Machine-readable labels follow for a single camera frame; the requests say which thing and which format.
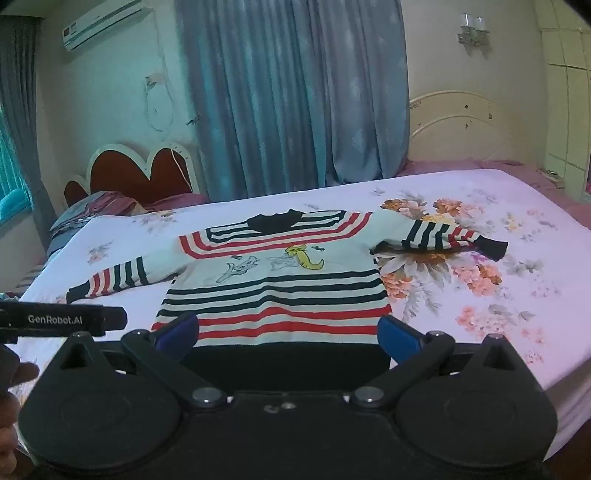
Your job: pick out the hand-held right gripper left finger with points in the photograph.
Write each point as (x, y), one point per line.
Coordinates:
(178, 333)

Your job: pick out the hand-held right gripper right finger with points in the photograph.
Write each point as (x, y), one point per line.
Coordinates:
(398, 336)

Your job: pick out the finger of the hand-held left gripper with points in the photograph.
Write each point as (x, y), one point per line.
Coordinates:
(115, 318)

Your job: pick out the striped knitted sweater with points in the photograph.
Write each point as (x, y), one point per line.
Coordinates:
(277, 295)

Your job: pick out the person's left hand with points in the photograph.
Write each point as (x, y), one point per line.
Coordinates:
(23, 373)

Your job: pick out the bed with floral sheet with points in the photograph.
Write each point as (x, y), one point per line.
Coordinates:
(485, 332)

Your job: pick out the folded patterned blanket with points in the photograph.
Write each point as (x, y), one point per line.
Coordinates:
(87, 213)

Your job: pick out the pink bed sheet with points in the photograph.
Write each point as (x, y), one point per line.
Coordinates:
(452, 166)
(178, 199)

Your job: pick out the red heart-shaped headboard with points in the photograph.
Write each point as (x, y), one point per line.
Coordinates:
(138, 173)

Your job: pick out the grey curtain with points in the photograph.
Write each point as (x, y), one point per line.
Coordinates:
(23, 115)

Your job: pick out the blue curtain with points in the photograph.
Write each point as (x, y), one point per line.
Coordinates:
(295, 92)

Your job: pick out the cream wardrobe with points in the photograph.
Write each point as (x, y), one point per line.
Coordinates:
(565, 115)

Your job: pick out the white air conditioner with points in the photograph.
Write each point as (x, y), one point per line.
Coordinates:
(104, 25)

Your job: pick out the crystal wall lamp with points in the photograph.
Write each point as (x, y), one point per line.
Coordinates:
(473, 28)

